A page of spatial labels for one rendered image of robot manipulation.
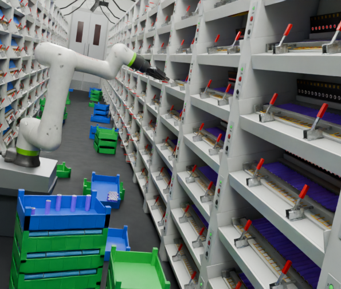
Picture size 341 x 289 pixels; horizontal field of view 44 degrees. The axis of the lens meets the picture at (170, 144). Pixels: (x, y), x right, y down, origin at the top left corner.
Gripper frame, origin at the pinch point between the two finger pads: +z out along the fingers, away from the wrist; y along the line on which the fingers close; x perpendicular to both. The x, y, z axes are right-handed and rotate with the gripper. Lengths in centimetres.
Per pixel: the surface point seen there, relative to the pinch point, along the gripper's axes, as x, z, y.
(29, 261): -116, -53, 73
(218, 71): -8, 1, 56
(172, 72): 11.6, 5.4, -11.8
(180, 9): 46.9, -9.1, 0.1
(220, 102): -38, -12, 92
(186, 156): -50, 8, 40
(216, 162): -62, -7, 94
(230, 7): -3, -24, 96
